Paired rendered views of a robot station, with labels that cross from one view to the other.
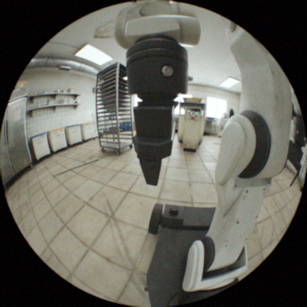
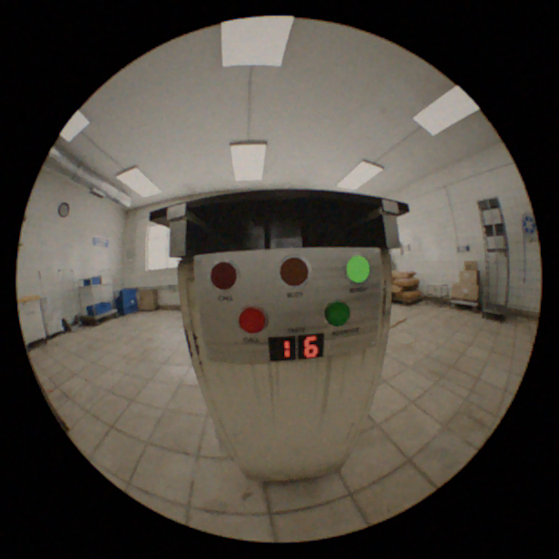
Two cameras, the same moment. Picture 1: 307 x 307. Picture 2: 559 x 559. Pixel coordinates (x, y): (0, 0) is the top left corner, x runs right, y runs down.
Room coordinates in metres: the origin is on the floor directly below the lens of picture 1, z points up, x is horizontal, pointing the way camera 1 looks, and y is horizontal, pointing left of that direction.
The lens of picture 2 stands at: (1.53, -0.68, 0.81)
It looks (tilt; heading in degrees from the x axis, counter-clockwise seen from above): 3 degrees down; 337
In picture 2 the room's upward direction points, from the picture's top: 3 degrees counter-clockwise
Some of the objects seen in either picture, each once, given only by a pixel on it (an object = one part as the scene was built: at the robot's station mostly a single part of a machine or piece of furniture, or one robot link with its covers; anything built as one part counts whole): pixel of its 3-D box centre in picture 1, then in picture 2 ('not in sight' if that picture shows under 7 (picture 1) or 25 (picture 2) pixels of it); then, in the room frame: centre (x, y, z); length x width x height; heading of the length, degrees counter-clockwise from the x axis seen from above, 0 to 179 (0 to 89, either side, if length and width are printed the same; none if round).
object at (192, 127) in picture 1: (191, 129); (285, 365); (2.04, -0.91, 0.45); 0.70 x 0.34 x 0.90; 158
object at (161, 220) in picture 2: (192, 110); (279, 240); (1.97, -0.87, 0.91); 0.60 x 0.40 x 0.01; 158
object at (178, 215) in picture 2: not in sight; (256, 263); (2.67, -1.00, 0.87); 2.01 x 0.03 x 0.07; 158
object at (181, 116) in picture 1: (190, 128); not in sight; (2.95, -1.27, 0.42); 1.28 x 0.72 x 0.84; 158
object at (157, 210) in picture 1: (156, 219); not in sight; (0.28, -0.02, 0.10); 0.20 x 0.05 x 0.20; 166
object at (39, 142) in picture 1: (40, 146); not in sight; (1.17, 3.23, 0.38); 0.64 x 0.54 x 0.77; 78
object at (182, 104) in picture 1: (192, 109); not in sight; (2.51, -1.09, 1.01); 0.72 x 0.33 x 0.34; 68
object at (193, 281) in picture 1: (217, 263); not in sight; (-0.05, -0.20, 0.28); 0.21 x 0.20 x 0.13; 166
